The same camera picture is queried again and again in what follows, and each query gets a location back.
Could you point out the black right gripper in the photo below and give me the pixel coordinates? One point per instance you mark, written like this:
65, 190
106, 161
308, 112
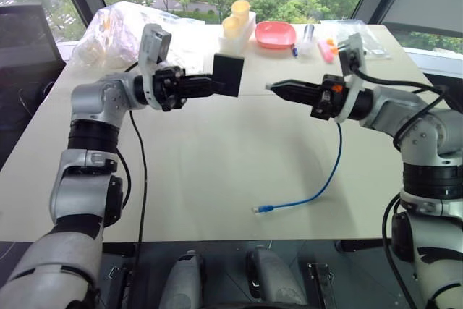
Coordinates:
327, 101

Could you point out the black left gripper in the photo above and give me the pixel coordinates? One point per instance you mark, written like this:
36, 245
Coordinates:
168, 86

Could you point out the small black box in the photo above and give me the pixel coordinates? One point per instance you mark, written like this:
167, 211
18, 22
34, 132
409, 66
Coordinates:
228, 74

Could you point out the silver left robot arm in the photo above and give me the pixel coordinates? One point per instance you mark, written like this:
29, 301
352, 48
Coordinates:
87, 182

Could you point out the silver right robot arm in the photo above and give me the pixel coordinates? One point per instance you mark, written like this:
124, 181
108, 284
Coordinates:
430, 164

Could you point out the white cup holder box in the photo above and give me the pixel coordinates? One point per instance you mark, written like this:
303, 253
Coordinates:
237, 43

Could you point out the blue marker pen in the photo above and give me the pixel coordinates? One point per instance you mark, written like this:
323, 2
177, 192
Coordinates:
294, 51

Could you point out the pink highlighter pen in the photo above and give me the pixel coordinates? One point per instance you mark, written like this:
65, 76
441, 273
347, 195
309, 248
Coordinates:
325, 50

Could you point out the clear plastic tube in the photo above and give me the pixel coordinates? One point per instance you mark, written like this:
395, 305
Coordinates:
308, 37

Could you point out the small orange cap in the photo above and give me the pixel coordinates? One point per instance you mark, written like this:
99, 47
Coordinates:
331, 42

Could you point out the pink plastic plate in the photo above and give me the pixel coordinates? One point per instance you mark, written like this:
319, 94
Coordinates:
275, 34

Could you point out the yellow plastic cup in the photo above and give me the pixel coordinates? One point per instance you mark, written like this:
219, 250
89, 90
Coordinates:
231, 26
241, 8

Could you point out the flat clear plastic pouch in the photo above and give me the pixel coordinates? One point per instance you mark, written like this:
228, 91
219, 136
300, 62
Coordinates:
372, 39

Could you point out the clear crumpled plastic bag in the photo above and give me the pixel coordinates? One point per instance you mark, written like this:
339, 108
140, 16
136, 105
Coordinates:
115, 34

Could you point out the black monitor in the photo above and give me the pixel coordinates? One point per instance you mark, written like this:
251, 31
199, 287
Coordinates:
25, 37

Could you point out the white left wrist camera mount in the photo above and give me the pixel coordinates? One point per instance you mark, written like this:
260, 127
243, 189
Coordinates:
147, 43

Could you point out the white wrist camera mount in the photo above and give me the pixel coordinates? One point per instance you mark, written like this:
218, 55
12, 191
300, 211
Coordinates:
147, 43
356, 52

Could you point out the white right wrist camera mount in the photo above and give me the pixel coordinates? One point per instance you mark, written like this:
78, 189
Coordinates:
356, 52

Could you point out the black metal latch bracket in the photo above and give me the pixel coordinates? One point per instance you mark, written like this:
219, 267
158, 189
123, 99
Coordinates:
322, 283

